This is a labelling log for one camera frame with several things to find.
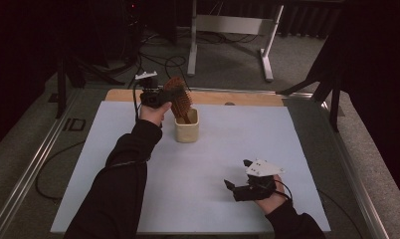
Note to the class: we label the black tripod stand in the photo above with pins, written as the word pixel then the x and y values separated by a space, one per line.
pixel 334 99
pixel 61 86

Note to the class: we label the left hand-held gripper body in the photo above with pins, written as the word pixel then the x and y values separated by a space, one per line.
pixel 151 96

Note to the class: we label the person's right hand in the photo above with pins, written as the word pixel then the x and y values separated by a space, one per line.
pixel 276 202

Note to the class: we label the brown wooden hairbrush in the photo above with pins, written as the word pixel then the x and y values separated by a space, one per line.
pixel 181 99

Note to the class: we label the aluminium rail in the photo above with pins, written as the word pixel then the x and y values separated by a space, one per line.
pixel 29 172
pixel 357 179

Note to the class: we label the wooden table board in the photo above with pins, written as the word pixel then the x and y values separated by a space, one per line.
pixel 228 98

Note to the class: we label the cream square cup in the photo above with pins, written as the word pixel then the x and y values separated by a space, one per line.
pixel 186 132

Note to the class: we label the pale blue table mat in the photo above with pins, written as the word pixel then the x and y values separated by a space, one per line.
pixel 194 186

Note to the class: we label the white metal stand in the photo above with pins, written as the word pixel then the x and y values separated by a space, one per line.
pixel 234 25

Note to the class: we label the person's left hand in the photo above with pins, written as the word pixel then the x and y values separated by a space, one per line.
pixel 153 114

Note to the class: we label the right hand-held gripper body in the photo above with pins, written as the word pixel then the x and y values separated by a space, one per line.
pixel 256 189

